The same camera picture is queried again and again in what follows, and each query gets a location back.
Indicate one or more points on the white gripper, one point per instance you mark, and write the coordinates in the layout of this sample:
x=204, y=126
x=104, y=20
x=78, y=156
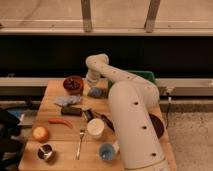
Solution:
x=92, y=78

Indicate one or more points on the blue sponge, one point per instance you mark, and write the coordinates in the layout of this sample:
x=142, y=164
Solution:
x=95, y=92

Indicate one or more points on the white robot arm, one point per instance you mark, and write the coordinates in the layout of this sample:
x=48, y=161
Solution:
x=129, y=99

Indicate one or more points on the white plastic cup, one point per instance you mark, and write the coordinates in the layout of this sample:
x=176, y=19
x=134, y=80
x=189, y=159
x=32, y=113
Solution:
x=95, y=128

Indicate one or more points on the blue plastic cup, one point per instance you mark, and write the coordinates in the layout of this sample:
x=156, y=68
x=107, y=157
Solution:
x=106, y=152

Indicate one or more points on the small metal cup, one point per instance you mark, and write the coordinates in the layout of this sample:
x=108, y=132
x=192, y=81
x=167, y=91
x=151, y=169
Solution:
x=46, y=153

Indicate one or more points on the red bowl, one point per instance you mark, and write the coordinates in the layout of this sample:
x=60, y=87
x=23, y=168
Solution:
x=73, y=85

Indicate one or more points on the crumpled blue cloth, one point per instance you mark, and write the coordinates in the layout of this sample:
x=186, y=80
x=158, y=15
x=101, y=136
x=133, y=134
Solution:
x=67, y=100

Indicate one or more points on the black clip tool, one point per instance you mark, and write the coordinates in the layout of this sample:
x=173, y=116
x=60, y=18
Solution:
x=88, y=115

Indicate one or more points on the dark brown block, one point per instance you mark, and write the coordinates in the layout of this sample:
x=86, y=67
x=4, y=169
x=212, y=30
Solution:
x=71, y=111

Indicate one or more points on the green plastic tray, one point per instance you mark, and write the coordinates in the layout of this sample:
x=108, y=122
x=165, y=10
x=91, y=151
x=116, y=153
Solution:
x=146, y=76

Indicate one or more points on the red chili pepper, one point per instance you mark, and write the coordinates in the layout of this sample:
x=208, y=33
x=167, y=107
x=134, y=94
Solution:
x=60, y=121

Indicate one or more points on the silver fork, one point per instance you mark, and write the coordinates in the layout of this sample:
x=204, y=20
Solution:
x=81, y=135

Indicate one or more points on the red yellow apple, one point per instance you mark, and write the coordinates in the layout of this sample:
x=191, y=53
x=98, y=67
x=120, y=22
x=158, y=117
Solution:
x=41, y=134

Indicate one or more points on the purple bowl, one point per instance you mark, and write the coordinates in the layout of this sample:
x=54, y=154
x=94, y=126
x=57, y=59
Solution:
x=157, y=125

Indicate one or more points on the black bag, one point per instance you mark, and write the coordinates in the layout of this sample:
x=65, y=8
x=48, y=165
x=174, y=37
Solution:
x=10, y=149

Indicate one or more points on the black handled knife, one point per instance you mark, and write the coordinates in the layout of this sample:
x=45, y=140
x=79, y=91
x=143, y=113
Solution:
x=105, y=119

